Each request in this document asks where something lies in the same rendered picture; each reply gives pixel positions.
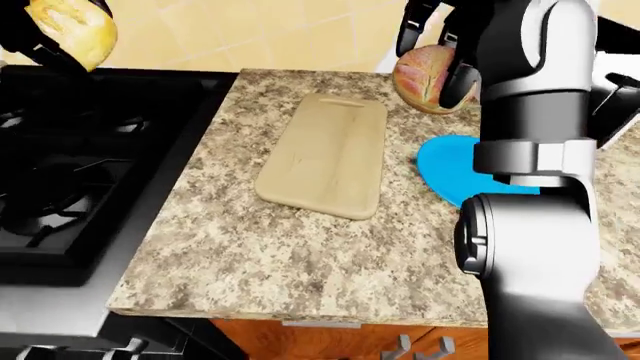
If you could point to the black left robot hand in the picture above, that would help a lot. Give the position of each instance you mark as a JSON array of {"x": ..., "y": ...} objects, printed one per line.
[{"x": 47, "y": 52}]

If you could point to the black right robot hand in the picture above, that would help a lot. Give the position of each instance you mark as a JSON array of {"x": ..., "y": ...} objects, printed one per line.
[{"x": 462, "y": 45}]

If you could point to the pale yellow bread loaf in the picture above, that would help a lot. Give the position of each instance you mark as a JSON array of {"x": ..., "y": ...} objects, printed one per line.
[{"x": 75, "y": 30}]

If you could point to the round brown crusty bread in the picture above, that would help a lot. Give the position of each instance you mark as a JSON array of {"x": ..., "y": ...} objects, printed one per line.
[{"x": 420, "y": 80}]

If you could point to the wooden cutting board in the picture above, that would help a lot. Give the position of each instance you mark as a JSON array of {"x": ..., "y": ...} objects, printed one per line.
[{"x": 325, "y": 155}]

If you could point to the blue plate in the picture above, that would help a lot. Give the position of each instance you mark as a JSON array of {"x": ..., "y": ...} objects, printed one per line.
[{"x": 450, "y": 165}]

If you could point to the black gas stove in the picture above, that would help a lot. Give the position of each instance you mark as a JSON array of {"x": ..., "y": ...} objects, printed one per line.
[{"x": 85, "y": 168}]

